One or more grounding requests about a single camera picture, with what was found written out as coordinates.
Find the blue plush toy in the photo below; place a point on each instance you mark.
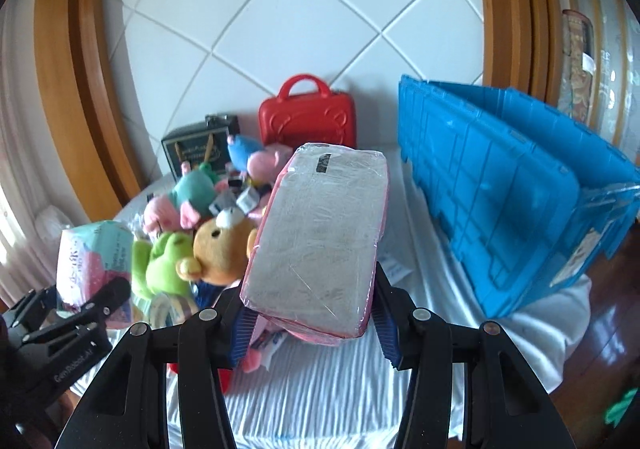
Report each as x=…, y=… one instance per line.
x=241, y=153

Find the pink pig plush toy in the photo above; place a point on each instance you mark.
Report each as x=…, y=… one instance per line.
x=265, y=164

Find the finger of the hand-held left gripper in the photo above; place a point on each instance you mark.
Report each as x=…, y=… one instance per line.
x=102, y=296
x=32, y=304

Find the red small suitcase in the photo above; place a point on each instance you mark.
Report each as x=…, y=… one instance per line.
x=310, y=121

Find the teal plush toy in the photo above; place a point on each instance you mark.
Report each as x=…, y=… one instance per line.
x=195, y=189

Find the pink elephant plush toy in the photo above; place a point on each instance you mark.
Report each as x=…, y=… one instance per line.
x=162, y=214

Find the green cloth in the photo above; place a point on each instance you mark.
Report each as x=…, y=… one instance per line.
x=627, y=406

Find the small white box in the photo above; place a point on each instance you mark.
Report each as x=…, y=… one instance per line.
x=246, y=201

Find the pale curtain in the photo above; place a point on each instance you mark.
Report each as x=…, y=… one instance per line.
x=25, y=154

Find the wooden door frame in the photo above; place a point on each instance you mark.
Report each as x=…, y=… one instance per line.
x=520, y=4
x=85, y=79

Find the cloth covered desktop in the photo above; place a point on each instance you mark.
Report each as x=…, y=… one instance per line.
x=320, y=389

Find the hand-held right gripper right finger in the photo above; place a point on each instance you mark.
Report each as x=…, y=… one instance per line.
x=387, y=334

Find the patterned wrapped mattress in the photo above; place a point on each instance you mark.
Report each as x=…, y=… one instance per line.
x=580, y=64

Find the pink white snack packet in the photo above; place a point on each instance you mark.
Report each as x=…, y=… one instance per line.
x=265, y=344

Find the white printed packet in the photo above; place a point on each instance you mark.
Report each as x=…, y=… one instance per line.
x=397, y=274

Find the pastel printed tissue pack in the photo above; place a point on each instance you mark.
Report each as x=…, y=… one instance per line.
x=85, y=259

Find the green frog plush toy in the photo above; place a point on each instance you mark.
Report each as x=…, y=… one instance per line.
x=162, y=264

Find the brown bear plush toy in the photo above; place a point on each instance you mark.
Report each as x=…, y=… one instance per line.
x=220, y=249

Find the pink tissue pack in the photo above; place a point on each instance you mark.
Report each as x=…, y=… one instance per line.
x=315, y=239

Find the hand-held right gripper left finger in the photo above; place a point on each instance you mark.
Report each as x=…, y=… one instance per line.
x=241, y=336

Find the black gift box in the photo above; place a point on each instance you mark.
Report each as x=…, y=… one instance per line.
x=192, y=146

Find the blue plastic crate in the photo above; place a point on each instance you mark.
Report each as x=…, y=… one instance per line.
x=500, y=199

